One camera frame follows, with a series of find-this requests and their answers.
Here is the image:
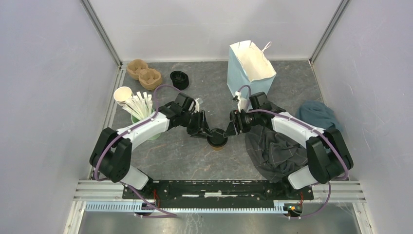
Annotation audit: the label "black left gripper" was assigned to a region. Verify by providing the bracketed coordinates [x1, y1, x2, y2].
[180, 110, 213, 140]

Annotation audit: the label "light blue paper bag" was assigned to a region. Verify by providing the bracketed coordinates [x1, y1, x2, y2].
[227, 40, 277, 94]

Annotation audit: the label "brown pulp cup carriers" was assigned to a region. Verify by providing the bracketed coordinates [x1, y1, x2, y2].
[126, 59, 163, 91]

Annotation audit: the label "stack of black lids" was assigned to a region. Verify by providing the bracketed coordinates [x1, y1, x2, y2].
[170, 71, 189, 91]

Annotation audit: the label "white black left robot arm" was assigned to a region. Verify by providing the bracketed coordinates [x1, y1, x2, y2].
[89, 93, 212, 199]

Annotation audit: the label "white slotted cable duct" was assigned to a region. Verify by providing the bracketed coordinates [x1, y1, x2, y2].
[85, 201, 287, 214]

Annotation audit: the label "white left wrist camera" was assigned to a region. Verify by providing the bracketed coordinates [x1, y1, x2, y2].
[191, 98, 203, 113]

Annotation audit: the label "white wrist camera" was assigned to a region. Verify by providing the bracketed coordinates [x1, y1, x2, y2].
[233, 91, 249, 112]
[191, 98, 203, 113]

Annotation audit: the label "white stir sticks bundle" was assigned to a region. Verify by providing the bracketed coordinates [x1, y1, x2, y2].
[122, 92, 154, 120]

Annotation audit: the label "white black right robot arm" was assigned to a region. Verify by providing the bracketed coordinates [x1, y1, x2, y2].
[224, 91, 354, 199]

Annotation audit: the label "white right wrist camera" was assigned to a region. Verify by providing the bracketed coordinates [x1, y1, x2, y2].
[233, 91, 249, 112]

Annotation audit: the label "black plastic cup lid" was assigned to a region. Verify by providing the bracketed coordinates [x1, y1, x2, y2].
[207, 128, 228, 147]

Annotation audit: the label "dark grey checked cloth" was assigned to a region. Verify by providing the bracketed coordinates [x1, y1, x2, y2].
[245, 126, 307, 183]

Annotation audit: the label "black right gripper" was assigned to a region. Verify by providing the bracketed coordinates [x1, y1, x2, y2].
[223, 109, 260, 137]

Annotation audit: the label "teal blue cloth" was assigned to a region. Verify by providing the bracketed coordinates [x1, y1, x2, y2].
[295, 100, 343, 132]

